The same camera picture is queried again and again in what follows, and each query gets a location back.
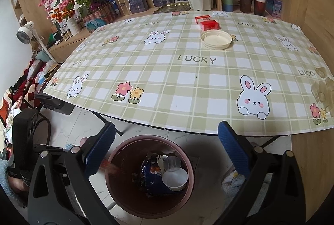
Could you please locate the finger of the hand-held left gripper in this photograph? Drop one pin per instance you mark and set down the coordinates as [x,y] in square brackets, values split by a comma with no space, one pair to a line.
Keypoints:
[52,148]

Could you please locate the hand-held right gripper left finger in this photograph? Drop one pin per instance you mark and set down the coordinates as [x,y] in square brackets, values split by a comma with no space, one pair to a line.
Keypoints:
[100,148]

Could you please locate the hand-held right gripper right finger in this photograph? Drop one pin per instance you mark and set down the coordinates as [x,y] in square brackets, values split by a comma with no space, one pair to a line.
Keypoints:
[233,149]

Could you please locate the red sachet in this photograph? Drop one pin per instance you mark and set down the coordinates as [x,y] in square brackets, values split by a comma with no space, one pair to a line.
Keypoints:
[112,168]

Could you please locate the brown plastic waste bin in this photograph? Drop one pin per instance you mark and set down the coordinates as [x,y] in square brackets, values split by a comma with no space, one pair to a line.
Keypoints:
[130,199]

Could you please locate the white plastic fork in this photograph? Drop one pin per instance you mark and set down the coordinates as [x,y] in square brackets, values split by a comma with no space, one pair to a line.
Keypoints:
[159,162]

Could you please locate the clear plastic cup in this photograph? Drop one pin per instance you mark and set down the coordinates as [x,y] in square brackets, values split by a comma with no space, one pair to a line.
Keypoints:
[172,163]

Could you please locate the person's left hand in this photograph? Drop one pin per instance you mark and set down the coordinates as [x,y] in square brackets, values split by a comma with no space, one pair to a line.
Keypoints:
[18,185]

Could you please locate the black table leg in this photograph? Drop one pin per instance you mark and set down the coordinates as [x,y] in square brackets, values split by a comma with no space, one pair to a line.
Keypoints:
[112,124]

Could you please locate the red patterned blanket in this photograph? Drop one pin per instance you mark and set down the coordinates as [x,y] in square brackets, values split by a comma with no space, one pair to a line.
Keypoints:
[18,94]

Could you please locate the clear plastic bags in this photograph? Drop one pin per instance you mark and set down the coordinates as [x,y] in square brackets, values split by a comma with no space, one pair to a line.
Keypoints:
[43,71]

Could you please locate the green checked rabbit tablecloth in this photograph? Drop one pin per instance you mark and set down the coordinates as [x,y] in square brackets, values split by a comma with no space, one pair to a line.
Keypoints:
[182,78]

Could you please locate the wooden low cabinet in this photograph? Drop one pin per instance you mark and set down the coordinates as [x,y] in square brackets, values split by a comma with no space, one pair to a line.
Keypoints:
[70,48]

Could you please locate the clear plastic wrapper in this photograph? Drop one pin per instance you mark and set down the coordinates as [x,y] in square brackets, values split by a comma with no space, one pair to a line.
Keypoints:
[323,94]

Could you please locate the white desk fan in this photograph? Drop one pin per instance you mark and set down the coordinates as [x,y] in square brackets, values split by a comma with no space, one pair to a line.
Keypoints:
[24,30]

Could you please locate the row of small brown bottles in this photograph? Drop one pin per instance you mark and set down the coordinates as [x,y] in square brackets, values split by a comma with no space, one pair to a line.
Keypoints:
[65,34]

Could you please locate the cream round lid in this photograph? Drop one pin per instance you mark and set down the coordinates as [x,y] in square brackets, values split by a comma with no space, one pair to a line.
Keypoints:
[216,40]

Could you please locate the teal plastic item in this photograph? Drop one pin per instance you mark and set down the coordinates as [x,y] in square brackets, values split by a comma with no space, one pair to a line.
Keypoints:
[95,25]

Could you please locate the red cigarette pack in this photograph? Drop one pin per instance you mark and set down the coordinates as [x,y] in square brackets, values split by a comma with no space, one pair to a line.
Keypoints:
[210,25]
[202,18]

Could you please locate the orange artificial flowers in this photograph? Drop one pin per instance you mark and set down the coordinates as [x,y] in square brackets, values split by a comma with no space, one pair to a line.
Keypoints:
[61,12]

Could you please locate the wooden slat planter box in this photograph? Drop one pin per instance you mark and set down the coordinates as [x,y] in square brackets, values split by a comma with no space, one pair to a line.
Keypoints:
[100,14]

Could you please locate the dark red cup white rim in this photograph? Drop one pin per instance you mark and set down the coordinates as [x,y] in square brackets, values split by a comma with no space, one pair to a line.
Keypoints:
[259,7]

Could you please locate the dark brown plastic cup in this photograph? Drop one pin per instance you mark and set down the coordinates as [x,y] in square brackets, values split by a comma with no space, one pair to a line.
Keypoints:
[246,4]

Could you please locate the small light blue box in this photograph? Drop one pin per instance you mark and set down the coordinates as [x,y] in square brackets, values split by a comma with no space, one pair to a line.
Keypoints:
[274,7]

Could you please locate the gold blister tray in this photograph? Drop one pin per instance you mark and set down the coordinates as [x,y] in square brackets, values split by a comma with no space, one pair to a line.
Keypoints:
[172,8]

